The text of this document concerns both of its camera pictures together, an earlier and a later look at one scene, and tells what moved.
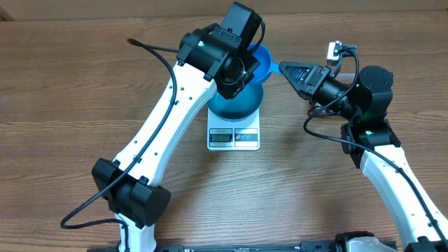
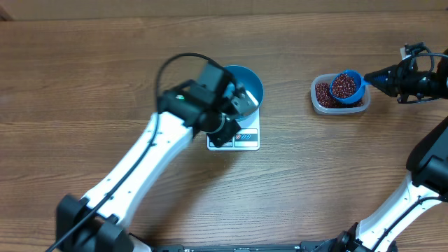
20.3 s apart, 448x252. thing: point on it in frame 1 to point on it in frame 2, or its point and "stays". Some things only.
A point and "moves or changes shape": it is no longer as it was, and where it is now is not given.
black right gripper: (315, 75) to (397, 86)
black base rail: (388, 246) stays
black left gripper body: (248, 64) to (220, 130)
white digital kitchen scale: (228, 136) stays
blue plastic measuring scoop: (266, 66) moves or changes shape
